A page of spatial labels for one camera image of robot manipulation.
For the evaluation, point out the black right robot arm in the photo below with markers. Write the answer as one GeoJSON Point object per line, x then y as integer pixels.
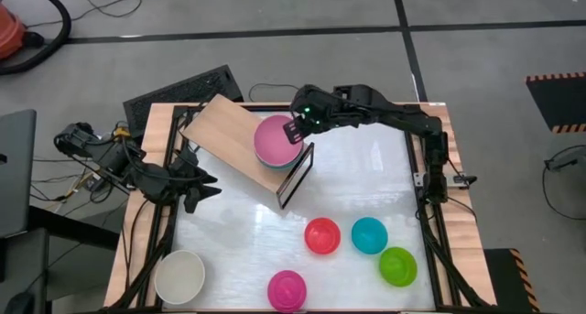
{"type": "Point", "coordinates": [412, 122]}

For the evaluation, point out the magenta plastic bowl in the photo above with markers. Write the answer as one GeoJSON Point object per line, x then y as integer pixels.
{"type": "Point", "coordinates": [287, 291]}

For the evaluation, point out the green plastic bowl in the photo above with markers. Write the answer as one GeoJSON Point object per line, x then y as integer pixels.
{"type": "Point", "coordinates": [398, 266]}

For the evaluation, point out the black perforated panel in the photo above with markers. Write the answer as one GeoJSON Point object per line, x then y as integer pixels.
{"type": "Point", "coordinates": [183, 94]}

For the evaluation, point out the black hazard-striped floor mat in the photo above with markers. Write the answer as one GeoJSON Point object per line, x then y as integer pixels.
{"type": "Point", "coordinates": [508, 277]}
{"type": "Point", "coordinates": [558, 103]}

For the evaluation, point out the wooden shelf with black frame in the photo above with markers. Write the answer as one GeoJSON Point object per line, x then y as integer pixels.
{"type": "Point", "coordinates": [224, 131]}

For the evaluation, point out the large blue-grey plastic bowl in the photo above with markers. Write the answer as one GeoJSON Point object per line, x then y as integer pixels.
{"type": "Point", "coordinates": [274, 166]}

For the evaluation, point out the turquoise plastic bowl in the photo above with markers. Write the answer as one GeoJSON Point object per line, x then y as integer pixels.
{"type": "Point", "coordinates": [369, 235]}

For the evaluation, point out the red plastic bowl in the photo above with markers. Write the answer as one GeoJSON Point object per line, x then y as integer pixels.
{"type": "Point", "coordinates": [322, 235]}

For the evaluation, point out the orange vacuum cleaner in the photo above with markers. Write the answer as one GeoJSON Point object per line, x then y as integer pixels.
{"type": "Point", "coordinates": [9, 30]}

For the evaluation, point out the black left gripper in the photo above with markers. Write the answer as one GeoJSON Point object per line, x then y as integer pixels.
{"type": "Point", "coordinates": [160, 183]}

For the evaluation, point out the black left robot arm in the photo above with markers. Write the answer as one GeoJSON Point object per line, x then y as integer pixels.
{"type": "Point", "coordinates": [105, 154]}

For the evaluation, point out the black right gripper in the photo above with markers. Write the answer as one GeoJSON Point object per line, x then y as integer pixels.
{"type": "Point", "coordinates": [316, 108]}

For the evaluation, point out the large white plastic bowl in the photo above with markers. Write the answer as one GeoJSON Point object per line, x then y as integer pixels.
{"type": "Point", "coordinates": [179, 277]}

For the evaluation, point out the large pink plastic bowl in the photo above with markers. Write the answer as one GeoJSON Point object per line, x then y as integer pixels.
{"type": "Point", "coordinates": [272, 142]}

